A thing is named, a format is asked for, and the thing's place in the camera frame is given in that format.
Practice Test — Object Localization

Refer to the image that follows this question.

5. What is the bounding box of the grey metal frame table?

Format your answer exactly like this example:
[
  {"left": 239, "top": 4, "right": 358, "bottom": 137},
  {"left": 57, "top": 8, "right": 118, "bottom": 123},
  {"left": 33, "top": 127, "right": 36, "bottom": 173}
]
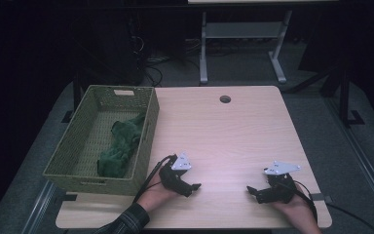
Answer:
[{"left": 187, "top": 0, "right": 339, "bottom": 86}]

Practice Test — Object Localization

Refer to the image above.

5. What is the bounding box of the person's right hand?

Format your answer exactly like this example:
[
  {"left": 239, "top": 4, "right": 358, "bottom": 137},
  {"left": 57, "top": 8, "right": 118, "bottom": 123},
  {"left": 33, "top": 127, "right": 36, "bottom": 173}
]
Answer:
[{"left": 272, "top": 185, "right": 323, "bottom": 234}]

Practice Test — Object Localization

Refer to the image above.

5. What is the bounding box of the right hand-held gripper black cable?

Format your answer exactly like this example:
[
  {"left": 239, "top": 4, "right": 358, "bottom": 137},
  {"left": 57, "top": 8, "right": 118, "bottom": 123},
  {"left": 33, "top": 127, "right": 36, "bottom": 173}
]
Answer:
[{"left": 281, "top": 179, "right": 319, "bottom": 222}]

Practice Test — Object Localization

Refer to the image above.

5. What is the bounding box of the hand-held gripper black cable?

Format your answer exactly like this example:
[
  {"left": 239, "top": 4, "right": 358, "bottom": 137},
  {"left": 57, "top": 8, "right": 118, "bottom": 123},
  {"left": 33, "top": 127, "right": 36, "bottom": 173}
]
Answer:
[
  {"left": 281, "top": 179, "right": 319, "bottom": 222},
  {"left": 131, "top": 154, "right": 178, "bottom": 204}
]

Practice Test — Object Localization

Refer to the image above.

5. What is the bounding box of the person's left hand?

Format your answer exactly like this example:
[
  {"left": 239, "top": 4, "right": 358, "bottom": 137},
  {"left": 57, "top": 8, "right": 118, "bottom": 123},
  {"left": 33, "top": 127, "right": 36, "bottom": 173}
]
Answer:
[{"left": 137, "top": 174, "right": 182, "bottom": 213}]

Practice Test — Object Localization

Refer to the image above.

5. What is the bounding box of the metal floor rail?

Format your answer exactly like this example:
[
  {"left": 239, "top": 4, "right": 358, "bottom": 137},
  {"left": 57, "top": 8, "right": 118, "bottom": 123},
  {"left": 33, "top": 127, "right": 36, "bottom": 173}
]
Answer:
[
  {"left": 324, "top": 97, "right": 374, "bottom": 226},
  {"left": 21, "top": 179, "right": 58, "bottom": 234}
]

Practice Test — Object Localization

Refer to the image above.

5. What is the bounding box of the thin black cable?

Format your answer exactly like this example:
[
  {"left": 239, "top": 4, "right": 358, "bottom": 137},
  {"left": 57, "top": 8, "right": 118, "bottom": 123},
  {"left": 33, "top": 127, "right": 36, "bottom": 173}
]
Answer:
[{"left": 325, "top": 204, "right": 374, "bottom": 234}]

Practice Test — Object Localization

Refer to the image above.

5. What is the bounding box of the dark cabinet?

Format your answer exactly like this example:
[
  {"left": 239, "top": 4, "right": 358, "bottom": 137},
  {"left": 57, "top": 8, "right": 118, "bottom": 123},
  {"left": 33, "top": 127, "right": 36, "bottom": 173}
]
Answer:
[{"left": 74, "top": 13, "right": 144, "bottom": 87}]

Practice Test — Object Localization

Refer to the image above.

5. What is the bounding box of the grey tape strip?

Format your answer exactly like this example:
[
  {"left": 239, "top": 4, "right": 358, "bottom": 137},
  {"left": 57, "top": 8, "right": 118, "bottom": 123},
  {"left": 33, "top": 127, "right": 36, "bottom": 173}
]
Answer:
[{"left": 311, "top": 193, "right": 334, "bottom": 204}]

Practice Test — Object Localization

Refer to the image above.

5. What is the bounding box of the left hand-held gripper black cable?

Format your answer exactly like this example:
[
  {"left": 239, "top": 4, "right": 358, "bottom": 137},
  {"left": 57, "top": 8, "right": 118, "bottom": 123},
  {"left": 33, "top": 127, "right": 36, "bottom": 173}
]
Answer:
[{"left": 131, "top": 154, "right": 178, "bottom": 204}]

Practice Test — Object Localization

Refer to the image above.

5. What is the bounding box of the black metal stand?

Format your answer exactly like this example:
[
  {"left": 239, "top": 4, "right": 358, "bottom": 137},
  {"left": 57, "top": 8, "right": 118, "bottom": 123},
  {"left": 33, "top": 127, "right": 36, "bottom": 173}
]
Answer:
[{"left": 337, "top": 62, "right": 365, "bottom": 127}]

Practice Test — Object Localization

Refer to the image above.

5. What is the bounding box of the black tape strip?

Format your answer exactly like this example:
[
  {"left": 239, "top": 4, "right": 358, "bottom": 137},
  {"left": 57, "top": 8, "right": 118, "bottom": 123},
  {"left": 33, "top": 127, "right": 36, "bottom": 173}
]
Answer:
[{"left": 57, "top": 193, "right": 78, "bottom": 203}]

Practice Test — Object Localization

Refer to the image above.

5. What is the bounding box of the green woven basket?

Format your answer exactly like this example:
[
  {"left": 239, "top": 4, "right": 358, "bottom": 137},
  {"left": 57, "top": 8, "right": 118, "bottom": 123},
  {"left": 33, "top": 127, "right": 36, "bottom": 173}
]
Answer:
[{"left": 42, "top": 85, "right": 161, "bottom": 197}]

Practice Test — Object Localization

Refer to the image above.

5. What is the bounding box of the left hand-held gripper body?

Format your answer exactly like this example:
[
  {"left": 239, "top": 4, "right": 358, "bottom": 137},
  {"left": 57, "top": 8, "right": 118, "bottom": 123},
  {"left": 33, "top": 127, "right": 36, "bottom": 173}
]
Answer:
[{"left": 158, "top": 152, "right": 193, "bottom": 198}]

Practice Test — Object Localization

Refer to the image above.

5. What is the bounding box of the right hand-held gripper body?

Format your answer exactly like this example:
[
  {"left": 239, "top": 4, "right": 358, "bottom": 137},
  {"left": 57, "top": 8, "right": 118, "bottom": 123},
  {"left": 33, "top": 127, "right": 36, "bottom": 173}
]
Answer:
[{"left": 263, "top": 160, "right": 302, "bottom": 205}]

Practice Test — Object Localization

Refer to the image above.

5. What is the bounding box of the dark green plush cloth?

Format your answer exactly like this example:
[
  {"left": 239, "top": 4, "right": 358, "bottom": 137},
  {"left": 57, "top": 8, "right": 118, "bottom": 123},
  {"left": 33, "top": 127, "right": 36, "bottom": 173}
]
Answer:
[{"left": 96, "top": 111, "right": 147, "bottom": 179}]

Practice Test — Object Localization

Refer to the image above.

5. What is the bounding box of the bundle of black cables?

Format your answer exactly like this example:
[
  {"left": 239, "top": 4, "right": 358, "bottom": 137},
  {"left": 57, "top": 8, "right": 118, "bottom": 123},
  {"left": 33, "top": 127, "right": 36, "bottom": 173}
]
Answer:
[{"left": 142, "top": 55, "right": 169, "bottom": 88}]

